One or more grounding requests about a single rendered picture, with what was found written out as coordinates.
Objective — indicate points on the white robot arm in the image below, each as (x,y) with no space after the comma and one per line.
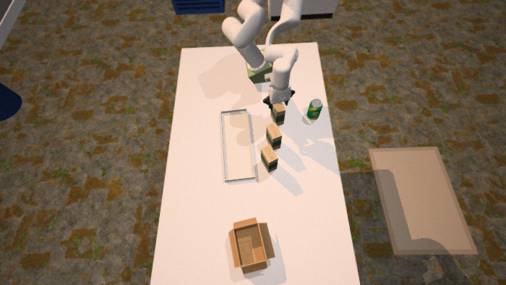
(241,36)

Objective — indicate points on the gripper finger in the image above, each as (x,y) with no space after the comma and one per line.
(267,101)
(292,93)

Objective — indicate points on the green soda can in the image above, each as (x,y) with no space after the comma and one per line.
(314,109)

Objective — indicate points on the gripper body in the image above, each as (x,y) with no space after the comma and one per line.
(279,96)

